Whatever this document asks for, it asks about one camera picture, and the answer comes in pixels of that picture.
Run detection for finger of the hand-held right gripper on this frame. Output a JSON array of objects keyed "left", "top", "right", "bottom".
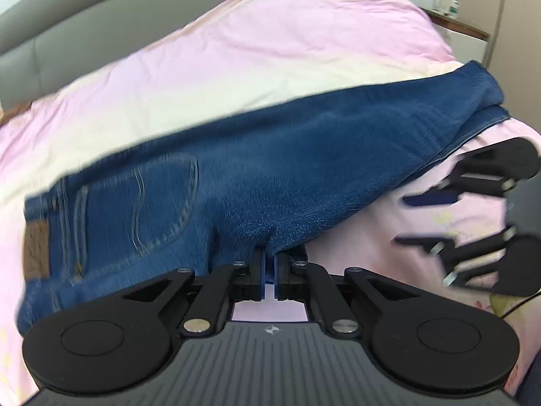
[
  {"left": 393, "top": 226, "right": 516, "bottom": 292},
  {"left": 401, "top": 144, "right": 516, "bottom": 210}
]

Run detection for black cable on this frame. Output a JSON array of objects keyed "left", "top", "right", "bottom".
[{"left": 501, "top": 292, "right": 541, "bottom": 319}]

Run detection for blue denim pants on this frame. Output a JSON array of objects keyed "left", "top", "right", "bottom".
[{"left": 17, "top": 60, "right": 510, "bottom": 335}]

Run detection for white wooden-top nightstand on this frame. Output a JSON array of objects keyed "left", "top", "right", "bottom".
[{"left": 420, "top": 6, "right": 493, "bottom": 70}]

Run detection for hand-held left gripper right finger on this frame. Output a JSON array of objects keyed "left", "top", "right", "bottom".
[{"left": 274, "top": 253, "right": 424, "bottom": 336}]

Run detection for pink floral blanket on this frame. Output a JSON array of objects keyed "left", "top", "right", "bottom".
[{"left": 0, "top": 0, "right": 541, "bottom": 402}]

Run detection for brown cloth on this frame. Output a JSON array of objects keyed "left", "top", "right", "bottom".
[{"left": 0, "top": 102, "right": 35, "bottom": 127}]

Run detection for grey padded headboard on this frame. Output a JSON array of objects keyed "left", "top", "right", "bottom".
[{"left": 0, "top": 0, "right": 387, "bottom": 111}]

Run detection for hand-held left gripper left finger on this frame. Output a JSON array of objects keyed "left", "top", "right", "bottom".
[{"left": 113, "top": 248, "right": 268, "bottom": 336}]

